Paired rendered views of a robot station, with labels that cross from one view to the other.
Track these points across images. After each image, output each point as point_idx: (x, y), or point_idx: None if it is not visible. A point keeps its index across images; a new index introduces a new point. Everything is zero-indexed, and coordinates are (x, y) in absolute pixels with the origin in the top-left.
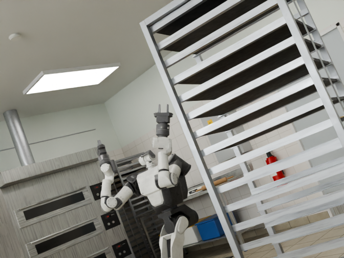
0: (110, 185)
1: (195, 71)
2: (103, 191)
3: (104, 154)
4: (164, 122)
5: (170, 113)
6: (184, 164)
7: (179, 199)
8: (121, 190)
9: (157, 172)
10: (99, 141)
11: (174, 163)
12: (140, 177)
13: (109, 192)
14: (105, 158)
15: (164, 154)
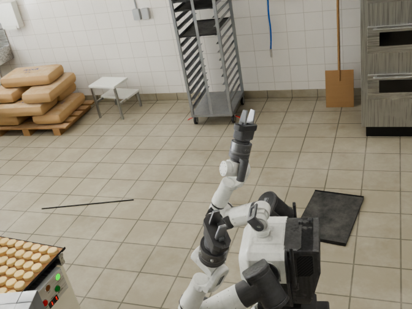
0: (228, 194)
1: None
2: (213, 196)
3: (236, 144)
4: (208, 249)
5: (217, 248)
6: (265, 300)
7: None
8: (240, 208)
9: (241, 262)
10: (243, 113)
11: (241, 290)
12: (244, 230)
13: (220, 203)
14: (233, 153)
15: (194, 289)
